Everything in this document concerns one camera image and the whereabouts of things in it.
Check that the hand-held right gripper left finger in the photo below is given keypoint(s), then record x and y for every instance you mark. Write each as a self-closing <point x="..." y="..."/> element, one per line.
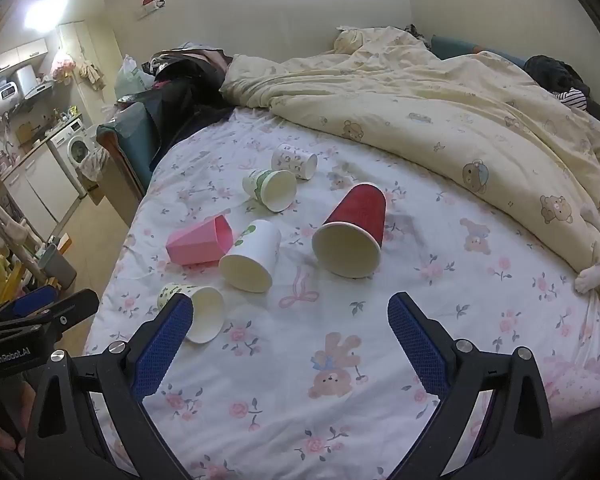
<point x="164" y="352"/>

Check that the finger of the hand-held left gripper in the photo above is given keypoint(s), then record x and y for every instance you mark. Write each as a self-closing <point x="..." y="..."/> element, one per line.
<point x="72" y="306"/>
<point x="30" y="303"/>

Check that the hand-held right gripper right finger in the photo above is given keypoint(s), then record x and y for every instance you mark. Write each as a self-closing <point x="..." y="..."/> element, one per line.
<point x="420" y="345"/>

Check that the small yellow-green patterned cup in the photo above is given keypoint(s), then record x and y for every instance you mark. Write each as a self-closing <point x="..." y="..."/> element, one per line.
<point x="207" y="316"/>

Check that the pink plastic cup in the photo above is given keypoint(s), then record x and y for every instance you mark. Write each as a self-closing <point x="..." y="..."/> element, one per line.
<point x="200" y="242"/>

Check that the white cup with green dots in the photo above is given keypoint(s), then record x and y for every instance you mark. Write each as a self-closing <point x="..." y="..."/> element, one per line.
<point x="259" y="245"/>

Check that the red paper cup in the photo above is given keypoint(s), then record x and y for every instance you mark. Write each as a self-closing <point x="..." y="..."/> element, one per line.
<point x="355" y="210"/>

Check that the white cup with green band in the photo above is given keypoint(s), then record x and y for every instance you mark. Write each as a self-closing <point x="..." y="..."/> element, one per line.
<point x="275" y="191"/>

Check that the white cup with pink print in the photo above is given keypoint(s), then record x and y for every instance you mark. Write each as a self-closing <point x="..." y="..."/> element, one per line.
<point x="291" y="160"/>

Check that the person's left hand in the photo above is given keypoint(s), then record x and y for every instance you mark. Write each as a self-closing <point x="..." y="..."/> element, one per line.
<point x="24" y="412"/>

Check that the yellow wooden chair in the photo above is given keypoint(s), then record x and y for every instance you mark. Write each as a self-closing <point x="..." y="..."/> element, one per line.
<point x="0" y="280"/>

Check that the grey trash bin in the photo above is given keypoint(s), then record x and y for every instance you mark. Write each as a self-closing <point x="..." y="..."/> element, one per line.
<point x="57" y="267"/>

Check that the white kitchen base cabinets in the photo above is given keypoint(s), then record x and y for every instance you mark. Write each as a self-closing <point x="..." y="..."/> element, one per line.
<point x="40" y="190"/>

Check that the white floral bed sheet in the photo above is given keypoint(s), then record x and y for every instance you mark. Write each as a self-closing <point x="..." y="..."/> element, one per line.
<point x="280" y="390"/>

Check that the white washing machine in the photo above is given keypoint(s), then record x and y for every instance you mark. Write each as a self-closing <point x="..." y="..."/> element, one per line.
<point x="75" y="151"/>

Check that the pink floral cloth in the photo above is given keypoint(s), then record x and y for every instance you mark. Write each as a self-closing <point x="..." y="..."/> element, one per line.
<point x="575" y="385"/>

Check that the steel range hood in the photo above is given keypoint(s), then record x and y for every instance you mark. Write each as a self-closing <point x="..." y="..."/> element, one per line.
<point x="30" y="82"/>

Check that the hanging beige towel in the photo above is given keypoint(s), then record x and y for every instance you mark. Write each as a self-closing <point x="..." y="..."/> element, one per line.
<point x="92" y="74"/>

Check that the white plastic bag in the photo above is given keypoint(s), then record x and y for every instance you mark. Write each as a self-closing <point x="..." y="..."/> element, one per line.
<point x="130" y="80"/>

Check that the cream bear-print duvet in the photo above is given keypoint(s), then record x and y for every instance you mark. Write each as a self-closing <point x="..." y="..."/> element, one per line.
<point x="430" y="110"/>

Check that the black clothing pile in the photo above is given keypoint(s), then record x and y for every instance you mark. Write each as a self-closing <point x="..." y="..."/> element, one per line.
<point x="180" y="95"/>

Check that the hanging pink cloth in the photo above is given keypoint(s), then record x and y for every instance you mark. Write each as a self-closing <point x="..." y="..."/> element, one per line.
<point x="62" y="67"/>

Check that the ceiling light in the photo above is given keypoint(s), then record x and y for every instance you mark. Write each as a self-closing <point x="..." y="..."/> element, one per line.
<point x="42" y="14"/>

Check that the striped garment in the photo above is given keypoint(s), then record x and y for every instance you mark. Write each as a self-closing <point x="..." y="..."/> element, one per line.
<point x="572" y="97"/>

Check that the blue pillow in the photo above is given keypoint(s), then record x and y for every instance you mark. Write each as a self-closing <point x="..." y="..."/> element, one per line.
<point x="455" y="47"/>

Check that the dark garment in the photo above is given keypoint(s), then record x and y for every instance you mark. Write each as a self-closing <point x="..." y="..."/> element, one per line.
<point x="550" y="72"/>

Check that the teal padded bed frame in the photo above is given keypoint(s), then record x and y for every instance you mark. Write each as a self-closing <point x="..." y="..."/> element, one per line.
<point x="130" y="135"/>

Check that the white wall cabinets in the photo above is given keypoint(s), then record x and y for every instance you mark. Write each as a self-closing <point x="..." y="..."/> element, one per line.
<point x="15" y="57"/>

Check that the wall hook decoration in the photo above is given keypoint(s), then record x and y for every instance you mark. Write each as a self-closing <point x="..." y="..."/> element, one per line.
<point x="152" y="5"/>

